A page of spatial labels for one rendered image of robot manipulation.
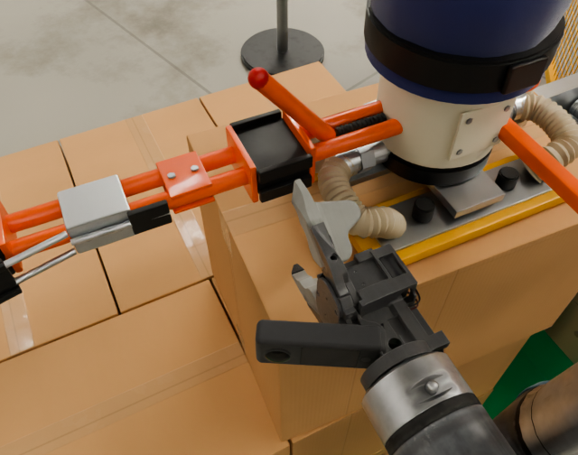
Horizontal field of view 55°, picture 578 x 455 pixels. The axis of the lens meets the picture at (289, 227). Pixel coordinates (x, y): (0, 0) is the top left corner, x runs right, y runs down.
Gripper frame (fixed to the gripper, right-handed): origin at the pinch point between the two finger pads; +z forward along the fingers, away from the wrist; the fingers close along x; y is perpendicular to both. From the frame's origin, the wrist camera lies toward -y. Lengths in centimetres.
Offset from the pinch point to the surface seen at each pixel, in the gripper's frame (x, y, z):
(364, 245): -10.8, 11.4, 1.0
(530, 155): 1.0, 30.9, -2.8
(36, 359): -53, -41, 29
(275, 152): 1.9, 2.8, 9.8
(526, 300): -34, 41, -7
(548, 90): -48, 102, 49
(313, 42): -104, 94, 175
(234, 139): 3.1, -1.3, 12.7
